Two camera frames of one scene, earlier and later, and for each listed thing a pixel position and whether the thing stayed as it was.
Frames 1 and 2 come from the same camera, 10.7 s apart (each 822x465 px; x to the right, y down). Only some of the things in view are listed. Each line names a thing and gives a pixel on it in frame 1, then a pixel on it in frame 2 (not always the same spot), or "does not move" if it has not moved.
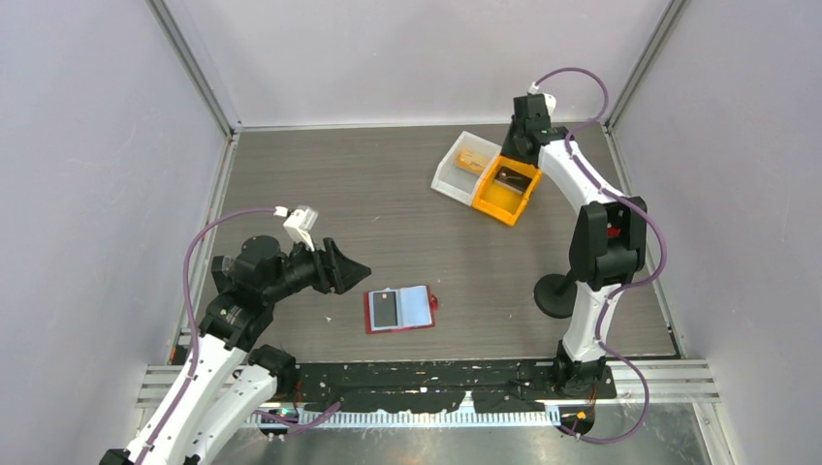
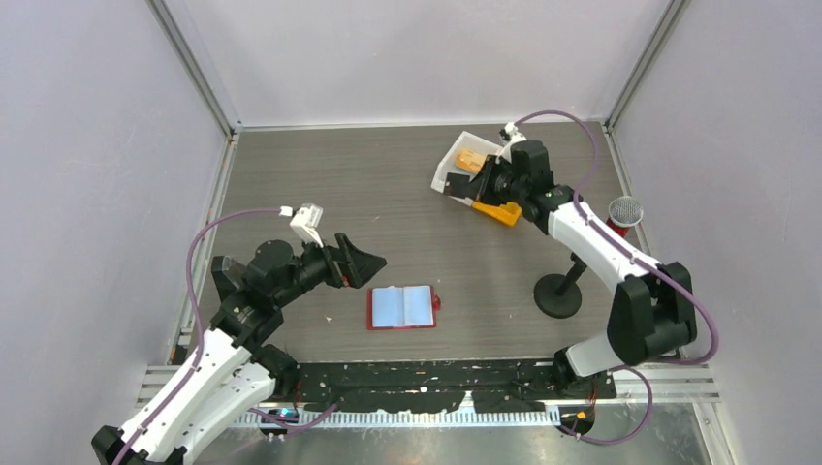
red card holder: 399,308 does not move
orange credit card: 470,161 does not move
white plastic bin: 460,173 does not move
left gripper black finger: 335,270 → 360,265
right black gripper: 507,149 → 481,189
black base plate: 380,386 does not move
